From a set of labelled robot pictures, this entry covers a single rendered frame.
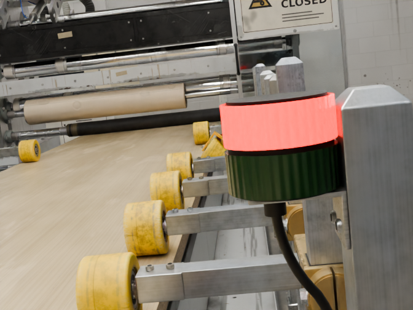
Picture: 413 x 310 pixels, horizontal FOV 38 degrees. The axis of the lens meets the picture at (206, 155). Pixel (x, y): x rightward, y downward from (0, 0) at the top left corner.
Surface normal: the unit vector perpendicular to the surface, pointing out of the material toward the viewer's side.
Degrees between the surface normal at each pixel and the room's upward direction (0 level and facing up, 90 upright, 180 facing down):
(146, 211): 42
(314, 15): 90
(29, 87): 90
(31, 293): 0
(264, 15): 90
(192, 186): 90
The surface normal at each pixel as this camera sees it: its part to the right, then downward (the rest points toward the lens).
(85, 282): -0.11, -0.51
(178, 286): -0.06, 0.15
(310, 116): 0.43, 0.08
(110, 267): -0.12, -0.74
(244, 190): -0.74, 0.18
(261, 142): -0.40, 0.18
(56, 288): -0.11, -0.98
